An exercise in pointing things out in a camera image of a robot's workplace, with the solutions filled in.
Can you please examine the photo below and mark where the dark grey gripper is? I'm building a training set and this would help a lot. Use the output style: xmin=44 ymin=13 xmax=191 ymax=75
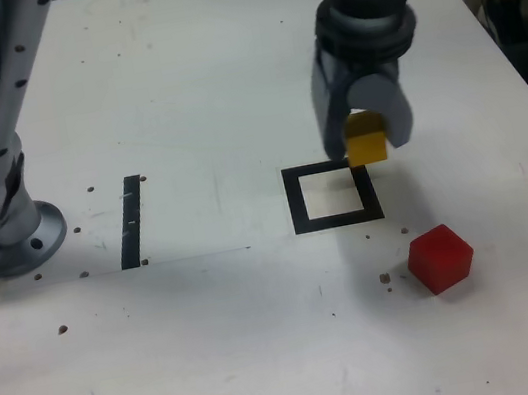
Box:
xmin=303 ymin=30 xmax=421 ymax=163

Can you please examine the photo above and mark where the yellow cube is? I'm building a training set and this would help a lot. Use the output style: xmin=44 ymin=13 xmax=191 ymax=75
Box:
xmin=340 ymin=108 xmax=394 ymax=169

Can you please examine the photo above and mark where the red cube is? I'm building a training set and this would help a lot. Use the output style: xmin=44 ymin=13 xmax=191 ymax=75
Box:
xmin=400 ymin=219 xmax=481 ymax=300

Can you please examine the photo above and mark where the black tape square outline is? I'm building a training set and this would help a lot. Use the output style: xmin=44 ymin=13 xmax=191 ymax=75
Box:
xmin=279 ymin=152 xmax=386 ymax=237

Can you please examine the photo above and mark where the black tape strip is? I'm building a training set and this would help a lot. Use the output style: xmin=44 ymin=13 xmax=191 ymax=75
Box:
xmin=106 ymin=174 xmax=156 ymax=272

